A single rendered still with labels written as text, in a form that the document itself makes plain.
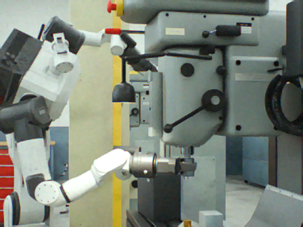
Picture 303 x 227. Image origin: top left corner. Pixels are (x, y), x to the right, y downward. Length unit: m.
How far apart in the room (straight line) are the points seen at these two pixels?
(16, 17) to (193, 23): 9.40
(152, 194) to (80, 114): 1.45
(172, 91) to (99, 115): 1.80
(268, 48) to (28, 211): 1.16
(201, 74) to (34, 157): 0.61
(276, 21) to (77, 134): 1.96
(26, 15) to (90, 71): 7.59
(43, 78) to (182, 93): 0.53
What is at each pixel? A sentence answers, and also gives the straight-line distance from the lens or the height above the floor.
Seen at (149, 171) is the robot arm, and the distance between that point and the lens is 1.52.
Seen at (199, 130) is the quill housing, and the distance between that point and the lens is 1.45.
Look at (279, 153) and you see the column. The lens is 1.74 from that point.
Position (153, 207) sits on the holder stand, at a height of 1.04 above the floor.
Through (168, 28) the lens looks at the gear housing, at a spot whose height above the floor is 1.67.
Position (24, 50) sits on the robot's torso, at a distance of 1.75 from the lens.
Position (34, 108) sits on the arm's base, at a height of 1.43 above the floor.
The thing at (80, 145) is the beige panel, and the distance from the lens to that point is 3.20.
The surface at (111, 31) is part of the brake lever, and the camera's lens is 1.60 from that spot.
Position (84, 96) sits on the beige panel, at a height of 1.54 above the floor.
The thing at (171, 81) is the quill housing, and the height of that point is 1.52.
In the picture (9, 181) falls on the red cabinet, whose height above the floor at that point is 0.60.
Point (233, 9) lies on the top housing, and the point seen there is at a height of 1.74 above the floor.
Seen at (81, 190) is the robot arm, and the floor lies 1.16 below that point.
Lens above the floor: 1.40
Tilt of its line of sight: level
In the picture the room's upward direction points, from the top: straight up
